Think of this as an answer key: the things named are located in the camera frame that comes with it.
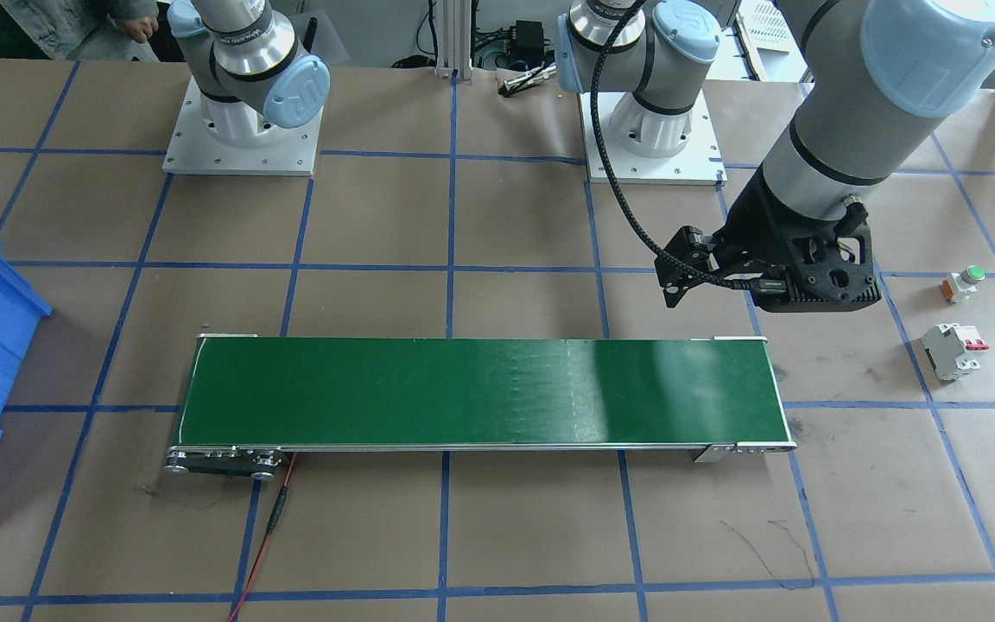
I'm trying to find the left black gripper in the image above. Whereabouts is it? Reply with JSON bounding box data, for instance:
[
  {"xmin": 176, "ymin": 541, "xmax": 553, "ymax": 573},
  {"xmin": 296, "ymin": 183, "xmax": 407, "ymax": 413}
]
[{"xmin": 655, "ymin": 167, "xmax": 844, "ymax": 308}]

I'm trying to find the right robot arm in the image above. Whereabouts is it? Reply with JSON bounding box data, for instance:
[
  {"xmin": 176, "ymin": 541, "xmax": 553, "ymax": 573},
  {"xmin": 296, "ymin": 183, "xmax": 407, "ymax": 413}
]
[{"xmin": 167, "ymin": 1, "xmax": 331, "ymax": 129}]

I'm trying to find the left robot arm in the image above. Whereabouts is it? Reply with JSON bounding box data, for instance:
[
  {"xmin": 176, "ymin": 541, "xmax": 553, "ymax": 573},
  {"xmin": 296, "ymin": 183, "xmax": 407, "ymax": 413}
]
[{"xmin": 555, "ymin": 1, "xmax": 995, "ymax": 314}]

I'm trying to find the black power adapter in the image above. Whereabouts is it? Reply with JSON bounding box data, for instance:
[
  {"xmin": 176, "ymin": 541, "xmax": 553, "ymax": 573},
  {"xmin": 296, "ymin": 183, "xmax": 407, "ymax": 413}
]
[{"xmin": 508, "ymin": 20, "xmax": 548, "ymax": 67}]

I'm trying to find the white circuit breaker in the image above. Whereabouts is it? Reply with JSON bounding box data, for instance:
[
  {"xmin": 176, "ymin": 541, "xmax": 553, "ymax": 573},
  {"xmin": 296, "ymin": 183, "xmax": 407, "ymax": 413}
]
[{"xmin": 921, "ymin": 323, "xmax": 990, "ymax": 381}]

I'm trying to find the green conveyor belt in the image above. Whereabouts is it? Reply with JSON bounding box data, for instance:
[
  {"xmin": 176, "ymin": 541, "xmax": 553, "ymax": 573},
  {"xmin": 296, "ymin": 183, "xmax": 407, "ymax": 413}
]
[{"xmin": 165, "ymin": 334, "xmax": 796, "ymax": 479}]

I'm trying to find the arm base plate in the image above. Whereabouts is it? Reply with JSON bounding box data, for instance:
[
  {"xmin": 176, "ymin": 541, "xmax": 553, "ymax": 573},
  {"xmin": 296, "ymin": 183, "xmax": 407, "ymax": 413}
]
[
  {"xmin": 162, "ymin": 79, "xmax": 323, "ymax": 177},
  {"xmin": 598, "ymin": 91, "xmax": 726, "ymax": 185}
]

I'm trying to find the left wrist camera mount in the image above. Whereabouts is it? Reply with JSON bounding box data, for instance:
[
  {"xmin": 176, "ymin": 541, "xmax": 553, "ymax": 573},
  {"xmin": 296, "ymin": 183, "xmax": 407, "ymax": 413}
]
[{"xmin": 751, "ymin": 194, "xmax": 882, "ymax": 314}]

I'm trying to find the black braided cable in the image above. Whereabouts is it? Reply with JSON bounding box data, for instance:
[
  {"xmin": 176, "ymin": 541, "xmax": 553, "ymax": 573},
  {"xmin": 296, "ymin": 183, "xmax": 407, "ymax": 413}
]
[{"xmin": 591, "ymin": 0, "xmax": 775, "ymax": 295}]

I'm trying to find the green push button switch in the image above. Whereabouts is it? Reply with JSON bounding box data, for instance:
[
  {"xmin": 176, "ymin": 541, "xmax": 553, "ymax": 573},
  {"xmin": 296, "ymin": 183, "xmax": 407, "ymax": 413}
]
[{"xmin": 940, "ymin": 265, "xmax": 985, "ymax": 304}]

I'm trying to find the aluminium frame post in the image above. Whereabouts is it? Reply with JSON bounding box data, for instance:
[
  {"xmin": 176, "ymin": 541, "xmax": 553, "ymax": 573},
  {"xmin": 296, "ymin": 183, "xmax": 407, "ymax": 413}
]
[{"xmin": 432, "ymin": 0, "xmax": 474, "ymax": 83}]

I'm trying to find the red conveyor wire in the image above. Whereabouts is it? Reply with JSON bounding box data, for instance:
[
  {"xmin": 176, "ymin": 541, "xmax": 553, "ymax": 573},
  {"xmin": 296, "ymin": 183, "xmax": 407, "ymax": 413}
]
[{"xmin": 228, "ymin": 453, "xmax": 300, "ymax": 622}]

